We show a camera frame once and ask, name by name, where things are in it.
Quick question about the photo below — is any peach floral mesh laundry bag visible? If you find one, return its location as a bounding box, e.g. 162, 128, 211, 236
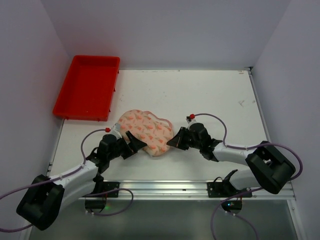
117, 109, 175, 157

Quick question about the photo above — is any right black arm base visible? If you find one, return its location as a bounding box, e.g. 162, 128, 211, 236
206, 169, 253, 215

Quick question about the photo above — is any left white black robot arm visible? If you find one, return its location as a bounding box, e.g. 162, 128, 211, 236
16, 130, 147, 231

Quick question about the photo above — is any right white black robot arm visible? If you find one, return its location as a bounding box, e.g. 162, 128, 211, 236
166, 122, 296, 197

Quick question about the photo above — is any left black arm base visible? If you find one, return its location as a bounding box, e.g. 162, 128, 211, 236
84, 175, 120, 214

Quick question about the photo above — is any red plastic tray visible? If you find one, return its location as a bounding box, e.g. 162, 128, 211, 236
52, 55, 120, 122

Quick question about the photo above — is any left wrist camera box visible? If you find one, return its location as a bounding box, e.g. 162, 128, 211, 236
109, 123, 123, 139

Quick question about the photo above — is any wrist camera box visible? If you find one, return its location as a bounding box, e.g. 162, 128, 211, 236
109, 123, 123, 139
186, 113, 197, 130

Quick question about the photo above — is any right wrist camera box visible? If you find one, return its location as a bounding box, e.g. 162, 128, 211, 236
186, 113, 197, 130

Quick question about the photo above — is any aluminium mounting rail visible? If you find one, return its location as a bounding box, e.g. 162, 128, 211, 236
77, 178, 297, 201

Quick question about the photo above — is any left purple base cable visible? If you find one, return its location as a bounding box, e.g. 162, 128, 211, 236
88, 188, 136, 217

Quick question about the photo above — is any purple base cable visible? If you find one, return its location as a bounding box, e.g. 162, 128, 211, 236
88, 188, 136, 217
209, 187, 263, 240

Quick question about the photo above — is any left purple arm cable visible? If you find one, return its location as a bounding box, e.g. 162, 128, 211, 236
0, 127, 112, 232

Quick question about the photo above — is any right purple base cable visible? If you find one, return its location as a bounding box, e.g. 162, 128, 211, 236
209, 187, 263, 240

